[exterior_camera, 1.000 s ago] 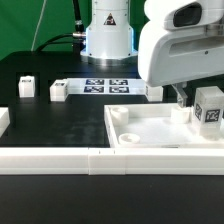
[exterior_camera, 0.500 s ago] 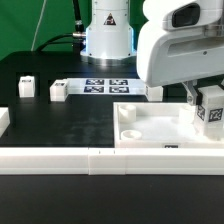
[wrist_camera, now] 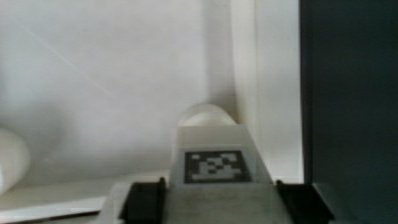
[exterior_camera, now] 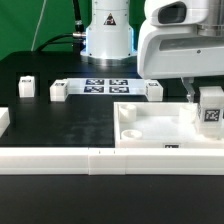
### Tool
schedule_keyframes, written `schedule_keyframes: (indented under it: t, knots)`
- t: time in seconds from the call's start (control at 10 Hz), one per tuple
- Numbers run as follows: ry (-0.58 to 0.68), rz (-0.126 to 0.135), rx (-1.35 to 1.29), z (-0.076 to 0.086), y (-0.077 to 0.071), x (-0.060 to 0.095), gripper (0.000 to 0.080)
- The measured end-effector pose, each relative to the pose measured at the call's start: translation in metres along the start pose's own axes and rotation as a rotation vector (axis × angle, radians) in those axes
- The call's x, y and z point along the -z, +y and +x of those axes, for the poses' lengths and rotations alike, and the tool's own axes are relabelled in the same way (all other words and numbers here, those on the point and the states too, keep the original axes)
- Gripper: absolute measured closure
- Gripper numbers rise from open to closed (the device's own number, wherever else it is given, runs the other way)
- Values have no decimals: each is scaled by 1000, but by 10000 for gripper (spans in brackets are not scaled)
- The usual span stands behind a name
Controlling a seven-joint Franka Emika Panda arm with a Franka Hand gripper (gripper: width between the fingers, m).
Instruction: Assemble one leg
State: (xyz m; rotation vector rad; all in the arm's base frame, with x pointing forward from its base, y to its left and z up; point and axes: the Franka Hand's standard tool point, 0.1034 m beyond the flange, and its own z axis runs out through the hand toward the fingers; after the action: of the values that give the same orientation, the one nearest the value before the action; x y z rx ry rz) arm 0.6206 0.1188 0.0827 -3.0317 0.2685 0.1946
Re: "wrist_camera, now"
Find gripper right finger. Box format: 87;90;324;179
276;181;334;224

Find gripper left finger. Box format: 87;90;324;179
119;178;167;224

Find white table leg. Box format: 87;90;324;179
93;104;293;224

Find white square tabletop tray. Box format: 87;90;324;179
0;0;304;224

